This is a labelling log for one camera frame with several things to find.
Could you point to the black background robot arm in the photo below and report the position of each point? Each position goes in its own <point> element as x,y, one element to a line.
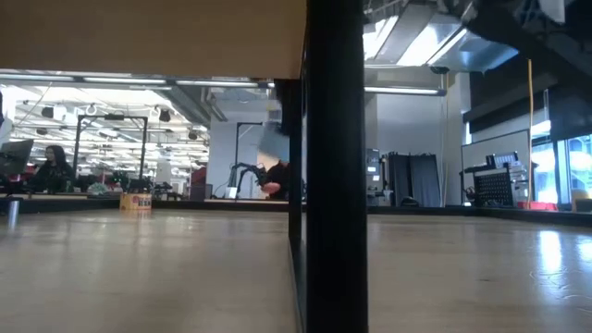
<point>245,173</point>

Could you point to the silver ventilation duct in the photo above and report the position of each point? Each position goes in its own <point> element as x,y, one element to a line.
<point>444,41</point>

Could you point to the black pegboard cart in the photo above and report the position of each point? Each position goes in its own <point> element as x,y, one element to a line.
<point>497,187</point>

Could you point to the dark monitor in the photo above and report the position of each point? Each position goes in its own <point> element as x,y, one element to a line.
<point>15,157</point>

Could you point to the ceiling tube light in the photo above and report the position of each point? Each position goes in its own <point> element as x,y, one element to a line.
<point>402,90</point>
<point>217,83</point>

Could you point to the small can yellow pink label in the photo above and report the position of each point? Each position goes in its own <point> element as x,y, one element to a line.
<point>135,202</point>

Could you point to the grey cabinet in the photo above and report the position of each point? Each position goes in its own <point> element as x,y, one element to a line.
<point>372,178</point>

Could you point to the black curtain panel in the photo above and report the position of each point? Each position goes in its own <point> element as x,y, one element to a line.
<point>416,180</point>

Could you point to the yellow box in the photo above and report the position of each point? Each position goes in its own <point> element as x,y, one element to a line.
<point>582,201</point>

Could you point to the person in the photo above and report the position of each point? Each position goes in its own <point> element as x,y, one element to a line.
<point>277,178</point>
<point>53,171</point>

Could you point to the red bin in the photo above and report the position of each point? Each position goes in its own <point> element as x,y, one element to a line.
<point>536,205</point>

